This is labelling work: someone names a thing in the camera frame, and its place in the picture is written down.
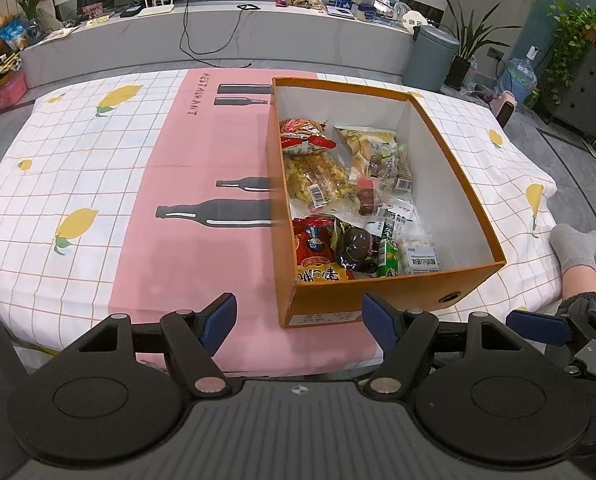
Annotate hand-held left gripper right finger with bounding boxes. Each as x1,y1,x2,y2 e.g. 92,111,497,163
362,294,546,398

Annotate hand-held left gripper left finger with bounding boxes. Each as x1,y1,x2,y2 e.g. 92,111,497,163
43,292,237,400

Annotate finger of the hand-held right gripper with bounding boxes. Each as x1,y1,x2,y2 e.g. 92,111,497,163
506,310,571,347

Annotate orange cardboard box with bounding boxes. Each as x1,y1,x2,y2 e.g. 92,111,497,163
268,76,507,330

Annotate green snack packet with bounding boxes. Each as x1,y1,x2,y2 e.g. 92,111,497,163
378,237,403,278

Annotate clear packet of white balls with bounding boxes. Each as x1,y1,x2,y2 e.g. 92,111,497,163
398,234,443,276

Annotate brown chocolate snack packet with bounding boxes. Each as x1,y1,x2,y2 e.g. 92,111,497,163
335,222,379,273

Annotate large red snack bag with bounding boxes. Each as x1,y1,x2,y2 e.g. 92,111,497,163
292,215,353,285

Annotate white sachet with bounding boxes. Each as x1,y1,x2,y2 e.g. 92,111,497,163
378,197,421,241

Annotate yellow snack packet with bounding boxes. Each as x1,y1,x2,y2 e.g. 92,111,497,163
284,152,356,213

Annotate clear bun packet blue label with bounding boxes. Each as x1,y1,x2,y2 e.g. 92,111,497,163
335,125,399,183

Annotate small red snack packet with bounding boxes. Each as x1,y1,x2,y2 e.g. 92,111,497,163
280,132,337,155

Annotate orange red fries packet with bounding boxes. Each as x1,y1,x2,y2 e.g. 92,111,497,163
279,117,329,138

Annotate person's leg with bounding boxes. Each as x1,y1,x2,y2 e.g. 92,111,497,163
560,265,596,306

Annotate grey sock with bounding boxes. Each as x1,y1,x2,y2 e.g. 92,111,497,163
548,223,596,286

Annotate pink heater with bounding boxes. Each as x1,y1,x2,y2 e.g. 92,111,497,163
492,90,521,128

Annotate grey drawer cabinet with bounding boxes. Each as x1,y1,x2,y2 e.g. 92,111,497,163
535,35,596,143

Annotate blue water jug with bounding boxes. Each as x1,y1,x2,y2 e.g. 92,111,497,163
498,57,537,106

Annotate long leaf potted plant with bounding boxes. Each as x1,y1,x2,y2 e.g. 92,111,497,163
440,0,521,92

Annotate grey trash bin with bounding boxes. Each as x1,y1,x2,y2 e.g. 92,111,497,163
403,24,459,93

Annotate grey tv console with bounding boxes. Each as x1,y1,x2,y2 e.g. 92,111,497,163
20,0,413,91

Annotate green ivy plant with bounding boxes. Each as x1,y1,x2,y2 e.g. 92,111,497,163
545,0,596,91

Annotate pink basket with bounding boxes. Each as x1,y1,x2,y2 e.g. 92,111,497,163
0,72,29,111

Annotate white router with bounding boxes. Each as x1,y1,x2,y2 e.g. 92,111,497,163
138,0,176,20

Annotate blue snack bags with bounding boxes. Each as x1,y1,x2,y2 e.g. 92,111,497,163
0,17,41,51

